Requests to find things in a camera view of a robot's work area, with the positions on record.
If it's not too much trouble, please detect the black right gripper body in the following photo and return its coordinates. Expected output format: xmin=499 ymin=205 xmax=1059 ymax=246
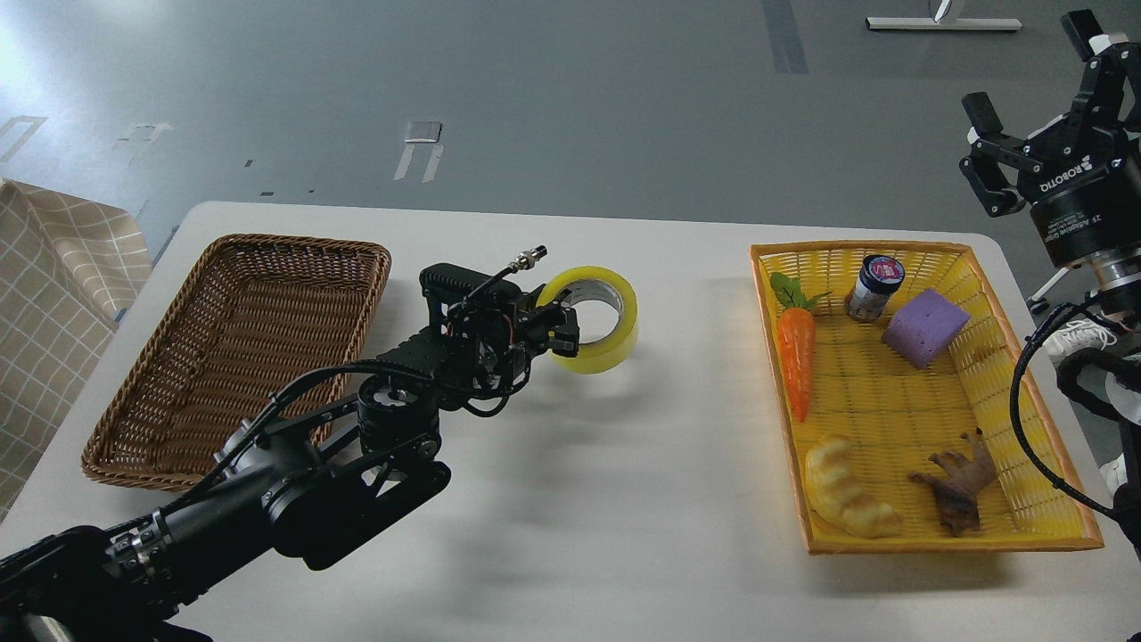
xmin=1015 ymin=135 xmax=1140 ymax=268

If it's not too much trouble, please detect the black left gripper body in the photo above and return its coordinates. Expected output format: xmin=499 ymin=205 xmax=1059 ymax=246
xmin=477 ymin=303 xmax=551 ymax=393

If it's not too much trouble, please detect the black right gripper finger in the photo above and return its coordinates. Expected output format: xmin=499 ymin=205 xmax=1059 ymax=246
xmin=958 ymin=91 xmax=1045 ymax=217
xmin=1060 ymin=9 xmax=1140 ymax=135

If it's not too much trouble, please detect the yellow tape roll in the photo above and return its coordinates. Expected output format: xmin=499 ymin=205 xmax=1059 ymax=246
xmin=539 ymin=267 xmax=638 ymax=375

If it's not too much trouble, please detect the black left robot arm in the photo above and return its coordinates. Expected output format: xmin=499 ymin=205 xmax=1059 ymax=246
xmin=3 ymin=245 xmax=578 ymax=641

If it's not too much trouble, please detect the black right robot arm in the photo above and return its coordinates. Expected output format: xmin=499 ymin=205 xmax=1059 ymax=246
xmin=958 ymin=11 xmax=1140 ymax=545

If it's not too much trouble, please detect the white metal stand base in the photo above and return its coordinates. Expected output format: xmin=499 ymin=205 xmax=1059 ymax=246
xmin=865 ymin=1 xmax=1023 ymax=33

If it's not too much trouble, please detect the white sneaker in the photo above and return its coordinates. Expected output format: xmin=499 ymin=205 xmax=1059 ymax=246
xmin=1043 ymin=318 xmax=1120 ymax=366

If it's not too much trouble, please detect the small dark-lidded jar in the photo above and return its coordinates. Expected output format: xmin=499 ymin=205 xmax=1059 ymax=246
xmin=844 ymin=253 xmax=906 ymax=324

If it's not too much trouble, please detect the purple foam block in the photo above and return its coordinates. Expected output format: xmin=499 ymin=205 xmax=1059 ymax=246
xmin=881 ymin=289 xmax=971 ymax=369

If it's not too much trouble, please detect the orange toy carrot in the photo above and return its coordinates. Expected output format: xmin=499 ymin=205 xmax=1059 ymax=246
xmin=769 ymin=273 xmax=831 ymax=423

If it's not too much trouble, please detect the yellow plastic basket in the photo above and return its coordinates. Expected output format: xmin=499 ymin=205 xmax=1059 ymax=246
xmin=750 ymin=241 xmax=1104 ymax=556

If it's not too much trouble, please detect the brown wicker basket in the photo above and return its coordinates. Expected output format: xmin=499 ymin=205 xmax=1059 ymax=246
xmin=80 ymin=235 xmax=393 ymax=491

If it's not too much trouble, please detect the toy croissant bread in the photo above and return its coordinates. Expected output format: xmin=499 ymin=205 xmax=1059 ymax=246
xmin=804 ymin=434 xmax=903 ymax=538

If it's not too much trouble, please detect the brown toy animal figure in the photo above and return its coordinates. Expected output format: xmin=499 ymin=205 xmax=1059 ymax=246
xmin=907 ymin=430 xmax=997 ymax=538

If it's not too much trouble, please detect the beige checkered cloth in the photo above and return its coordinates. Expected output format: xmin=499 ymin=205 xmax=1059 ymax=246
xmin=1 ymin=178 xmax=153 ymax=514

